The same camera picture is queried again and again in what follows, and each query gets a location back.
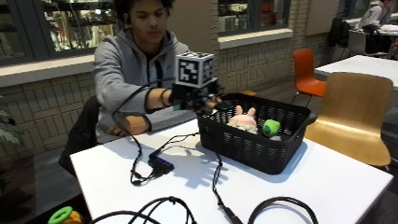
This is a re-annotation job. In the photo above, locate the black plastic basket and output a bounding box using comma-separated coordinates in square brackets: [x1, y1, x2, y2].
[196, 92, 313, 175]

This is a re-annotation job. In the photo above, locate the black glove cable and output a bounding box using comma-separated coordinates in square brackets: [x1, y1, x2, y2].
[111, 77, 177, 187]

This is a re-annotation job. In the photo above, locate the black wristband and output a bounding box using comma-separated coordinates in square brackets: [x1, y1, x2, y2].
[159, 88, 172, 108]

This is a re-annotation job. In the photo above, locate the black usb hub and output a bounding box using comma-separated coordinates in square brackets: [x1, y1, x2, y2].
[147, 155, 176, 175]

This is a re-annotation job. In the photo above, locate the grey chair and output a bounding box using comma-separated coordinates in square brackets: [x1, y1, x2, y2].
[348, 29, 389, 59]

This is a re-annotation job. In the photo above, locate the green soft toy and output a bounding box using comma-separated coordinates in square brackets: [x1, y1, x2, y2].
[261, 119, 283, 138]

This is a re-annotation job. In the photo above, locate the green ring toy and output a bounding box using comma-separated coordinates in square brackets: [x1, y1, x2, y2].
[48, 205, 86, 224]

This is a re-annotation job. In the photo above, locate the white marker cube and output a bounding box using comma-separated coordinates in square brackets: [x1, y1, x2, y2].
[175, 51, 217, 90]

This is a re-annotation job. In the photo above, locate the light wooden chair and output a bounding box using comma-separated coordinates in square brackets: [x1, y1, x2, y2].
[304, 72, 394, 167]

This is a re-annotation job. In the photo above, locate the white table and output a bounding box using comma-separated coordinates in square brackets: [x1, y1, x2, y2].
[313, 54, 398, 91]

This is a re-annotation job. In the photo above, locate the black chair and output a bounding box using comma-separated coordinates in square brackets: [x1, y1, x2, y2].
[58, 94, 103, 178]

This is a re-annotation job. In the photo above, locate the black thick cable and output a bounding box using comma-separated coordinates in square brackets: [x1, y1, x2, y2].
[247, 196, 321, 224]

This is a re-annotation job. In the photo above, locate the black looped cable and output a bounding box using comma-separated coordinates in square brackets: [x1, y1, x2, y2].
[88, 195, 200, 224]

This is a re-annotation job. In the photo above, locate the orange chair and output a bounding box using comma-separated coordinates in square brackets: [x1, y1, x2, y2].
[292, 48, 328, 106]

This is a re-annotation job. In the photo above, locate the the person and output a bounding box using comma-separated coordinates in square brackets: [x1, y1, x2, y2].
[92, 0, 199, 145]

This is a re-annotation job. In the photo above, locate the pink rabbit soft toy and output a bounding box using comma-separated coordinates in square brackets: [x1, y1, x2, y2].
[227, 105, 260, 135]

